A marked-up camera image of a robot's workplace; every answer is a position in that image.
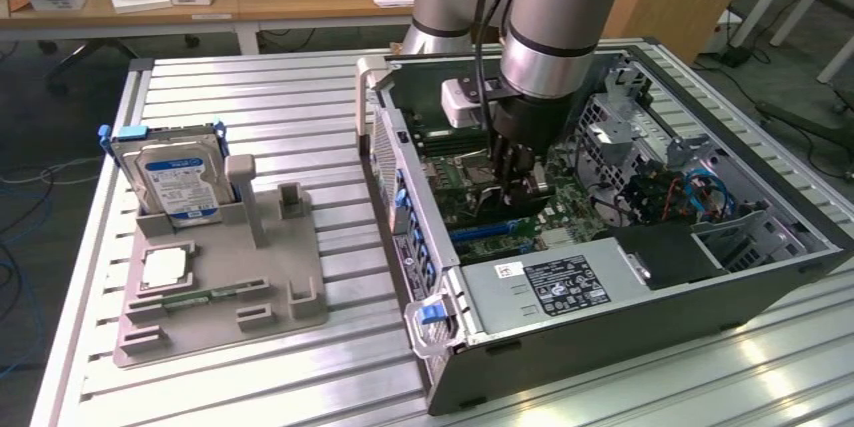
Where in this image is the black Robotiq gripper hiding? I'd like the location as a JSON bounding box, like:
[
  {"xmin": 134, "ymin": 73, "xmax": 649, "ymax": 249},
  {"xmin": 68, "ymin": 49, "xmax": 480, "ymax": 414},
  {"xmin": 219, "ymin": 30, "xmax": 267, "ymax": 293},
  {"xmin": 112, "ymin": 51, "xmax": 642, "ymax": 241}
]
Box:
[{"xmin": 490, "ymin": 91, "xmax": 577, "ymax": 168}]

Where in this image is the black graphics card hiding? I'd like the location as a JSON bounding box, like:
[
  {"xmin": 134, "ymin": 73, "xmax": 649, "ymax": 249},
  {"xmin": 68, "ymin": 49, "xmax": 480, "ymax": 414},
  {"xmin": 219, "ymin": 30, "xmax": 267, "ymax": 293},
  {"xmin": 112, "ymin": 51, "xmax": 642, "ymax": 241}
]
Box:
[{"xmin": 459, "ymin": 166, "xmax": 557, "ymax": 222}]

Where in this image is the blue expansion slot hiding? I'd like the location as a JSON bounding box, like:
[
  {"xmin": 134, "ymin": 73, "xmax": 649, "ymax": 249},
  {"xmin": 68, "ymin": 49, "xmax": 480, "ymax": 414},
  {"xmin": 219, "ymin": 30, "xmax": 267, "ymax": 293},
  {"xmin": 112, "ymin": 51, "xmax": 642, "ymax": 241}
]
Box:
[{"xmin": 447, "ymin": 223, "xmax": 523, "ymax": 244}]

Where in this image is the CPU socket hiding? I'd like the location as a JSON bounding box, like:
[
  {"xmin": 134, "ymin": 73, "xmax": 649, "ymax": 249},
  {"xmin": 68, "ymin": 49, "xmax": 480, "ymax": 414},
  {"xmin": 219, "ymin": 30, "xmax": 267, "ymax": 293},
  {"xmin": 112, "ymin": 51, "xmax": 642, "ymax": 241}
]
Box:
[{"xmin": 451, "ymin": 151, "xmax": 497, "ymax": 193}]

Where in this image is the perforated metal disk bay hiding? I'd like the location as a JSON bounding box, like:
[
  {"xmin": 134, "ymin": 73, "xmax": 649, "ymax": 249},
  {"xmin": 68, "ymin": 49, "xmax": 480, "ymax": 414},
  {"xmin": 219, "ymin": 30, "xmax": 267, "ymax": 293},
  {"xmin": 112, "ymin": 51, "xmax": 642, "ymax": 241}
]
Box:
[{"xmin": 573, "ymin": 91, "xmax": 675, "ymax": 198}]

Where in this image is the green motherboard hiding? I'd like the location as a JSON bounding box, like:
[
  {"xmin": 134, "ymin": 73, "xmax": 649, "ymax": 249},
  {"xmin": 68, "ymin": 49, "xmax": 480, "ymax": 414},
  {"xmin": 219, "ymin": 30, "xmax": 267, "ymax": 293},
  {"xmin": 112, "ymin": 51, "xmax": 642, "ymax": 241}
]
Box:
[{"xmin": 399, "ymin": 111, "xmax": 615, "ymax": 266}]

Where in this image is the black power adapter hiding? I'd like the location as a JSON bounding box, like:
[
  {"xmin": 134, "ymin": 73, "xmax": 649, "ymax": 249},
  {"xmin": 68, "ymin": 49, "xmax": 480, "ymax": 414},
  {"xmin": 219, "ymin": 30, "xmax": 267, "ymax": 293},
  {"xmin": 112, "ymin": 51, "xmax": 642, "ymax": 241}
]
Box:
[{"xmin": 719, "ymin": 46, "xmax": 753, "ymax": 68}]

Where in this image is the wooden cabinet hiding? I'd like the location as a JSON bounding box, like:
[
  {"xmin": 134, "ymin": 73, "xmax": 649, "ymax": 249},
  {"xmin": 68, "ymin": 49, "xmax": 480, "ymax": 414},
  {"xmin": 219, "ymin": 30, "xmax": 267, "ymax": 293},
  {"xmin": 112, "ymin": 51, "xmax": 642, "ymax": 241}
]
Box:
[{"xmin": 597, "ymin": 0, "xmax": 766, "ymax": 63}]

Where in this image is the grey power supply unit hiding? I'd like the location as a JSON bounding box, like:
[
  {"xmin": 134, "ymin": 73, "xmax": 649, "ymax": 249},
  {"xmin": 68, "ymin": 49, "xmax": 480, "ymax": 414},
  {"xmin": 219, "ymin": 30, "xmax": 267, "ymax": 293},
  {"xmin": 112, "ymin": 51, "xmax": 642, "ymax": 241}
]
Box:
[{"xmin": 459, "ymin": 239, "xmax": 653, "ymax": 336}]

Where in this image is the black floor stand base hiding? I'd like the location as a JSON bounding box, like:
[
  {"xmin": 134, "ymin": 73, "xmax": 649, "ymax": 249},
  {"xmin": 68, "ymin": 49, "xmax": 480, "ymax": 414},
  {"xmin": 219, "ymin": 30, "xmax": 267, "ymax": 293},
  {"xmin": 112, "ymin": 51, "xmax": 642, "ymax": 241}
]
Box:
[{"xmin": 753, "ymin": 96, "xmax": 854, "ymax": 148}]

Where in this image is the open black PC case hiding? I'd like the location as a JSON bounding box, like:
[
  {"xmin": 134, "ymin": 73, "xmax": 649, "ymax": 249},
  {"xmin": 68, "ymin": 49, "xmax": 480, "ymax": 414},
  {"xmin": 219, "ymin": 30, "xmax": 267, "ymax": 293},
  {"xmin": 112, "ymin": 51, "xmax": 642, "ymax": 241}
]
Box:
[{"xmin": 356, "ymin": 44, "xmax": 854, "ymax": 417}]

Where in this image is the hard disk with blue caddy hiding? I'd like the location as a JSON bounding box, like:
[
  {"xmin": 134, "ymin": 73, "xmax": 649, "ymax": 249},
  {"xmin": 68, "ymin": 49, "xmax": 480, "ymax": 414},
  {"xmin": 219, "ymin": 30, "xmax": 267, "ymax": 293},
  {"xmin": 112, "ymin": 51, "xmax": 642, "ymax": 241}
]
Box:
[{"xmin": 98, "ymin": 116, "xmax": 242, "ymax": 228}]

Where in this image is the grey plastic parts rack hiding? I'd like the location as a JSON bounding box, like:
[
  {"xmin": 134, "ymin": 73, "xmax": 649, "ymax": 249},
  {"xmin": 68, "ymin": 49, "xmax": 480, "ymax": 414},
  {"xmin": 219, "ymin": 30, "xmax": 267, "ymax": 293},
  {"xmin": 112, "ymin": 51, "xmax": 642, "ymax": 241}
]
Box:
[{"xmin": 111, "ymin": 153, "xmax": 330, "ymax": 368}]

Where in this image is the green RAM stick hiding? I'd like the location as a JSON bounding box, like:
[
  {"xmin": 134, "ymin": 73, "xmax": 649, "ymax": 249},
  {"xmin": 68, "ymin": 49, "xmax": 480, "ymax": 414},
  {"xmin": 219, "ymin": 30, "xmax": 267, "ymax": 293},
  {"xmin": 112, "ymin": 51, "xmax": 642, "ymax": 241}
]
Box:
[{"xmin": 162, "ymin": 282, "xmax": 252, "ymax": 309}]

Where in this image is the silver CPU chip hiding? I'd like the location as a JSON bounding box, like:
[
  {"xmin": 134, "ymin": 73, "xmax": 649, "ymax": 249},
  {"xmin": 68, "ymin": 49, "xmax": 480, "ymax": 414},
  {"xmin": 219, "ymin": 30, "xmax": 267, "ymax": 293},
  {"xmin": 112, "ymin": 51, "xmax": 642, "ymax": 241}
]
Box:
[{"xmin": 143, "ymin": 248, "xmax": 192, "ymax": 286}]

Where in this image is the black office chair base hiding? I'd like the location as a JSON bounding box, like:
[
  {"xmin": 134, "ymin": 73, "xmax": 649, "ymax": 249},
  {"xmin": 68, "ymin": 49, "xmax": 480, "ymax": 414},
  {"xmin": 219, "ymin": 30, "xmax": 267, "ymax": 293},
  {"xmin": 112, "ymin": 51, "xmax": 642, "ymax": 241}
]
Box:
[{"xmin": 43, "ymin": 34, "xmax": 202, "ymax": 96}]

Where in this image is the wooden desk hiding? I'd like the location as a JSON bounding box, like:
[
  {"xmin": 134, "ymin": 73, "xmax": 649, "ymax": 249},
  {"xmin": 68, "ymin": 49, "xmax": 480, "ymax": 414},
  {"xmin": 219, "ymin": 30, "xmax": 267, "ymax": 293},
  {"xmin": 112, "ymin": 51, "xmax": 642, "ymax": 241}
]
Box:
[{"xmin": 0, "ymin": 0, "xmax": 602, "ymax": 56}]

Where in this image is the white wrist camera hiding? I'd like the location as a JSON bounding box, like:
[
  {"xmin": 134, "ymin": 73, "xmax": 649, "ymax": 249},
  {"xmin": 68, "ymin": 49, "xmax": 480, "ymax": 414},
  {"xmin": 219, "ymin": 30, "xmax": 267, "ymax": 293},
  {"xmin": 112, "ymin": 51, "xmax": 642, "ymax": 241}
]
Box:
[{"xmin": 439, "ymin": 77, "xmax": 499, "ymax": 129}]

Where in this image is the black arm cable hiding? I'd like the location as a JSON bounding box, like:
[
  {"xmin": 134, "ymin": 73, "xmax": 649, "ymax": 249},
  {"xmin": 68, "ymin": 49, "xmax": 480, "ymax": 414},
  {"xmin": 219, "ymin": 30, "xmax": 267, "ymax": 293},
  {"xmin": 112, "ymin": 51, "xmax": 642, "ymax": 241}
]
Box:
[{"xmin": 472, "ymin": 0, "xmax": 523, "ymax": 148}]

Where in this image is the red wire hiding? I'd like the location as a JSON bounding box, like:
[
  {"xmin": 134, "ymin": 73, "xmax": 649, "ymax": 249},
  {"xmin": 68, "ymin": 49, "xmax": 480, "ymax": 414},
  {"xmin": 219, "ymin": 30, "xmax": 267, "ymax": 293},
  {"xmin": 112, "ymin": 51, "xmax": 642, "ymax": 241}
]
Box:
[{"xmin": 663, "ymin": 174, "xmax": 689, "ymax": 221}]

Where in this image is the blue wire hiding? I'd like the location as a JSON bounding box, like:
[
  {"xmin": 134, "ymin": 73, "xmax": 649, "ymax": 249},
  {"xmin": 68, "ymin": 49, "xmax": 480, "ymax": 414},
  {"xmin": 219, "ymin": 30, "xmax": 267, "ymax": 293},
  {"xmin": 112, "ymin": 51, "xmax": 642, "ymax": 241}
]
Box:
[{"xmin": 686, "ymin": 166, "xmax": 739, "ymax": 221}]

